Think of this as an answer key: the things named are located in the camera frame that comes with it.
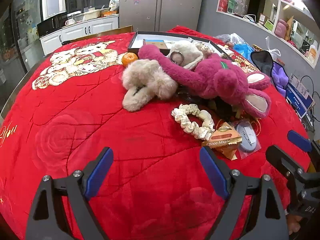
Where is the cream plush toy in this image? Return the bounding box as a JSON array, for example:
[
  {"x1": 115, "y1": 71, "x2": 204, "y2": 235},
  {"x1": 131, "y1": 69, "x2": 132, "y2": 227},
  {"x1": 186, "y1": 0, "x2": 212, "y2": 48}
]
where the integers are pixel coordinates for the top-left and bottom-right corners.
[{"x1": 166, "y1": 41, "x2": 213, "y2": 70}]

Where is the round grey device in bag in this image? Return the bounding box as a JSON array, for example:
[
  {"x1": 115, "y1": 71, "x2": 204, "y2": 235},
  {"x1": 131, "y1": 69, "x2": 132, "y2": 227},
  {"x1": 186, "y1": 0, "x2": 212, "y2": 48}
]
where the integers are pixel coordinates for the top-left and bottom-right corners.
[{"x1": 234, "y1": 120, "x2": 262, "y2": 158}]

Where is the white wall shelf unit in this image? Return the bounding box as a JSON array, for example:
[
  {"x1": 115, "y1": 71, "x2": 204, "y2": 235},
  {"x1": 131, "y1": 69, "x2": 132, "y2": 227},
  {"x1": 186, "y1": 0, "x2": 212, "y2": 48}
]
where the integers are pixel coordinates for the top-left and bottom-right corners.
[{"x1": 216, "y1": 0, "x2": 320, "y2": 69}]

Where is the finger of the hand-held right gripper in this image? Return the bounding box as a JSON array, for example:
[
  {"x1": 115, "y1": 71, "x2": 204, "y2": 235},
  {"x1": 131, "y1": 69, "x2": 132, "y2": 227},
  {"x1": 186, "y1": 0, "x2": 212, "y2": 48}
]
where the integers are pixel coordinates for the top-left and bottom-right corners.
[
  {"x1": 265, "y1": 145, "x2": 312, "y2": 183},
  {"x1": 287, "y1": 130, "x2": 320, "y2": 155}
]

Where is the tangerine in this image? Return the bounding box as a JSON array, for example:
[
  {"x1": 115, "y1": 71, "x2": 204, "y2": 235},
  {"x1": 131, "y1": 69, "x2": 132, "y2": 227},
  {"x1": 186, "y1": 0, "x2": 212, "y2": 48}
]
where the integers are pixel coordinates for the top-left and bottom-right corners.
[{"x1": 122, "y1": 52, "x2": 139, "y2": 67}]

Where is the pink plush bunny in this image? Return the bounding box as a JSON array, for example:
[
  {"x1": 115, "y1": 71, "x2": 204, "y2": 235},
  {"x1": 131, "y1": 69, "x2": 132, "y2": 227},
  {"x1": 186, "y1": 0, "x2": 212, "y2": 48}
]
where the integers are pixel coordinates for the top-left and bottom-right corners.
[{"x1": 138, "y1": 44, "x2": 272, "y2": 119}]

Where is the white bottle orange label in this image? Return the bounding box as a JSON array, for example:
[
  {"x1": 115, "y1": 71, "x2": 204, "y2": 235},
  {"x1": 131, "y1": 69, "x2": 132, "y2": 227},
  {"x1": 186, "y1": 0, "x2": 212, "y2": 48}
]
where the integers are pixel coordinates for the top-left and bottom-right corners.
[{"x1": 306, "y1": 44, "x2": 319, "y2": 63}]

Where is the purple cloth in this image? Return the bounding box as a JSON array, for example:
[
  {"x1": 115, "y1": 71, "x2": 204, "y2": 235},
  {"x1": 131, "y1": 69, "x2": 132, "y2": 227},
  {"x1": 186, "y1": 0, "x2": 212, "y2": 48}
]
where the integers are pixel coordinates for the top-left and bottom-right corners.
[{"x1": 271, "y1": 61, "x2": 290, "y2": 97}]

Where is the person's right hand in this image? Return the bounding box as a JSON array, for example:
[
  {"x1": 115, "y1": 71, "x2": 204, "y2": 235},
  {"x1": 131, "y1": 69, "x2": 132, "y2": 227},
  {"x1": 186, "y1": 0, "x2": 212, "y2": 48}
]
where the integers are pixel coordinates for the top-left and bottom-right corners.
[{"x1": 286, "y1": 214, "x2": 304, "y2": 235}]

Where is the black frilly cloth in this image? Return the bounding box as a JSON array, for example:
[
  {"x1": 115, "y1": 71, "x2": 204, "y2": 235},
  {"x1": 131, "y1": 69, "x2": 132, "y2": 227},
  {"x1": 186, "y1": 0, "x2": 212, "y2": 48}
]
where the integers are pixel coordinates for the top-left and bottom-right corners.
[{"x1": 175, "y1": 87, "x2": 240, "y2": 120}]

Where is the blue plastic bag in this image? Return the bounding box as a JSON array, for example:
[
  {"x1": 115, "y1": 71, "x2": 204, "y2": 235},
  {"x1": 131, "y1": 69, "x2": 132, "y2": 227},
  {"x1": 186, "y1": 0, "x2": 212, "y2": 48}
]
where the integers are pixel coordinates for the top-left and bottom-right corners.
[{"x1": 232, "y1": 44, "x2": 253, "y2": 60}]

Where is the white plastic bag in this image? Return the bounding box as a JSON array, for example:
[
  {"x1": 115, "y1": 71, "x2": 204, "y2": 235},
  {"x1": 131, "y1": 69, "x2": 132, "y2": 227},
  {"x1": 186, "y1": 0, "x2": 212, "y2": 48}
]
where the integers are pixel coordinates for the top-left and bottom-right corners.
[{"x1": 265, "y1": 36, "x2": 282, "y2": 60}]

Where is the silver refrigerator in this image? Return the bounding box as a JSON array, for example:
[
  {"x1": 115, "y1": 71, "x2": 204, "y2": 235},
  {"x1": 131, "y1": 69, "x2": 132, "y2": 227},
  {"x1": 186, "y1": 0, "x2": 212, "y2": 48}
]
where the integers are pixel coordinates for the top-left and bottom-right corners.
[{"x1": 119, "y1": 0, "x2": 205, "y2": 33}]

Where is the white kitchen cabinet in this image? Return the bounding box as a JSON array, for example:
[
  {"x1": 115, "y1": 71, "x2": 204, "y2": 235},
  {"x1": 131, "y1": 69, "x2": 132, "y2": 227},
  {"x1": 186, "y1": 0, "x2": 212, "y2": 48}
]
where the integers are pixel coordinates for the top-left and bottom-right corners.
[{"x1": 39, "y1": 15, "x2": 120, "y2": 55}]

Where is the cream ruffled scrunchie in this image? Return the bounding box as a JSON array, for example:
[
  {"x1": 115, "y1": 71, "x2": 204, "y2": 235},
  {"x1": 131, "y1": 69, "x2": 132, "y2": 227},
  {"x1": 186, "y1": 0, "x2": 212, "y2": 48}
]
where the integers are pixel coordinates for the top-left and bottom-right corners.
[{"x1": 171, "y1": 104, "x2": 215, "y2": 140}]

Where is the glass sliding door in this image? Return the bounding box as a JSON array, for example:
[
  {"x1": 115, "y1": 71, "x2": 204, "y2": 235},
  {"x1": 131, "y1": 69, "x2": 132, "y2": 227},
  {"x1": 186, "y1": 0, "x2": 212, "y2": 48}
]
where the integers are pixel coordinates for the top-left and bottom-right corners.
[{"x1": 0, "y1": 0, "x2": 48, "y2": 75}]

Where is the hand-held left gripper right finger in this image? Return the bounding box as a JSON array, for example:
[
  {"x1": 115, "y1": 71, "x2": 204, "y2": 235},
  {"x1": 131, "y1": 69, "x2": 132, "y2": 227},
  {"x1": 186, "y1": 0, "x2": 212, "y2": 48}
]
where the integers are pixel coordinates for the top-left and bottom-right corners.
[{"x1": 199, "y1": 146, "x2": 290, "y2": 240}]

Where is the gold chocolate packet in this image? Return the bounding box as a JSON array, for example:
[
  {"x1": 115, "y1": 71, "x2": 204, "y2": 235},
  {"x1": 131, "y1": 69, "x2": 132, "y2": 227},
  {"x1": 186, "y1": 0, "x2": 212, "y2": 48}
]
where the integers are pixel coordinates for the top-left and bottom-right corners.
[{"x1": 201, "y1": 122, "x2": 242, "y2": 160}]

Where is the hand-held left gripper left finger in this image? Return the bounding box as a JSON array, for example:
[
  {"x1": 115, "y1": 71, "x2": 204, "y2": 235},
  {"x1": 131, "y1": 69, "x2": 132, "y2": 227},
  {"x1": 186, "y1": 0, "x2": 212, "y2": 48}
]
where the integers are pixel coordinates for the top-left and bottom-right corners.
[{"x1": 25, "y1": 147, "x2": 114, "y2": 240}]

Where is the blue white box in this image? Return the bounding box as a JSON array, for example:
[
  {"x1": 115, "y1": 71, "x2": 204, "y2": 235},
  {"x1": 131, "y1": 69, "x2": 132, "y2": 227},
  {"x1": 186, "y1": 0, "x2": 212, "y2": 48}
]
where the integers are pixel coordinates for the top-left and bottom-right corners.
[{"x1": 285, "y1": 74, "x2": 315, "y2": 118}]

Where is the brown blue flat box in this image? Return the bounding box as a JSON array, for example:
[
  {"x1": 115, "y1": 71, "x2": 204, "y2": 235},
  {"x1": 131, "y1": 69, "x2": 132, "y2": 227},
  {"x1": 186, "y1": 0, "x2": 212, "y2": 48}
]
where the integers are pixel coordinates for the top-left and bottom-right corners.
[{"x1": 143, "y1": 39, "x2": 172, "y2": 50}]

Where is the clear plastic bag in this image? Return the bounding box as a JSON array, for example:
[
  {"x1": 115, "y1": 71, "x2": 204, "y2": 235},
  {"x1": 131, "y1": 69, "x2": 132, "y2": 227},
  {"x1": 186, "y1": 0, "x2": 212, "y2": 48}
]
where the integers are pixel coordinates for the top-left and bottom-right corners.
[{"x1": 216, "y1": 33, "x2": 248, "y2": 48}]

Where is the cream basin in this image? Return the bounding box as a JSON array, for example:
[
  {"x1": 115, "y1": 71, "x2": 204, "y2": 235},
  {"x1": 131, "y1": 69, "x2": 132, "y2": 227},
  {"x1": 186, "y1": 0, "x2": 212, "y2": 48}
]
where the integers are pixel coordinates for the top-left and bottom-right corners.
[{"x1": 82, "y1": 9, "x2": 102, "y2": 20}]

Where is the red printed blanket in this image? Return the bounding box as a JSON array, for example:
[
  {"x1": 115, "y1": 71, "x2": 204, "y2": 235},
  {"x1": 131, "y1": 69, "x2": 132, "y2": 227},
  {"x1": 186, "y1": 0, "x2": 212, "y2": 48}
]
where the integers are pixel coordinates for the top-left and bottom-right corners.
[{"x1": 0, "y1": 26, "x2": 313, "y2": 240}]

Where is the black shallow tray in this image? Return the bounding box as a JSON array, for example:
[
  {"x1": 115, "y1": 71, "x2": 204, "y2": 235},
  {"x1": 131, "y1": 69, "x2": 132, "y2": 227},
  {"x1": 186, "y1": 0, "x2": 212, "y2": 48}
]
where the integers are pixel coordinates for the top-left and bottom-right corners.
[{"x1": 127, "y1": 31, "x2": 234, "y2": 60}]

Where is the beige fluffy plush toy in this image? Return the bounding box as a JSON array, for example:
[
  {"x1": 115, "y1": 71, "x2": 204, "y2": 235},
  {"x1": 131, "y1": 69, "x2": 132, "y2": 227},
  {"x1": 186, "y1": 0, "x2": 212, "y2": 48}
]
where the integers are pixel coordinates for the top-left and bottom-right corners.
[{"x1": 122, "y1": 59, "x2": 178, "y2": 112}]

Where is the dark cloth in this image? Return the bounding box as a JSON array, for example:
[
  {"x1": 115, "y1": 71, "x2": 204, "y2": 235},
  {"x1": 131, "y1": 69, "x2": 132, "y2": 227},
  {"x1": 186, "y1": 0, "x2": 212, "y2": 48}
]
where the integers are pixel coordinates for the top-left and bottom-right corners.
[{"x1": 250, "y1": 51, "x2": 274, "y2": 74}]

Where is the black microwave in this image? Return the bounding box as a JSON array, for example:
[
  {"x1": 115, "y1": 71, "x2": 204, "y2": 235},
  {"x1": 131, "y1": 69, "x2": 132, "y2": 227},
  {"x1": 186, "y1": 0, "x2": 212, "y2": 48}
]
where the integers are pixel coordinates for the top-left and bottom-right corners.
[{"x1": 37, "y1": 15, "x2": 68, "y2": 37}]

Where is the pink bottle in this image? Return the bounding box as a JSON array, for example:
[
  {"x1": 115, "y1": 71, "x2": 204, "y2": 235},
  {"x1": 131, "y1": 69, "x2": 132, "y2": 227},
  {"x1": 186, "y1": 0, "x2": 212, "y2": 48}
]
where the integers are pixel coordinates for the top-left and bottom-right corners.
[{"x1": 274, "y1": 19, "x2": 288, "y2": 38}]

